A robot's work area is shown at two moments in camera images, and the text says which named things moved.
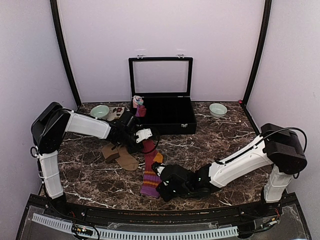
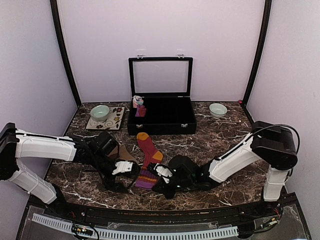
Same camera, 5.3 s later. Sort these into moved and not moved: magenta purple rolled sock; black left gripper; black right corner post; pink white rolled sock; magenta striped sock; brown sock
Moved: black left gripper; magenta striped sock
Not moved: magenta purple rolled sock; brown sock; black right corner post; pink white rolled sock
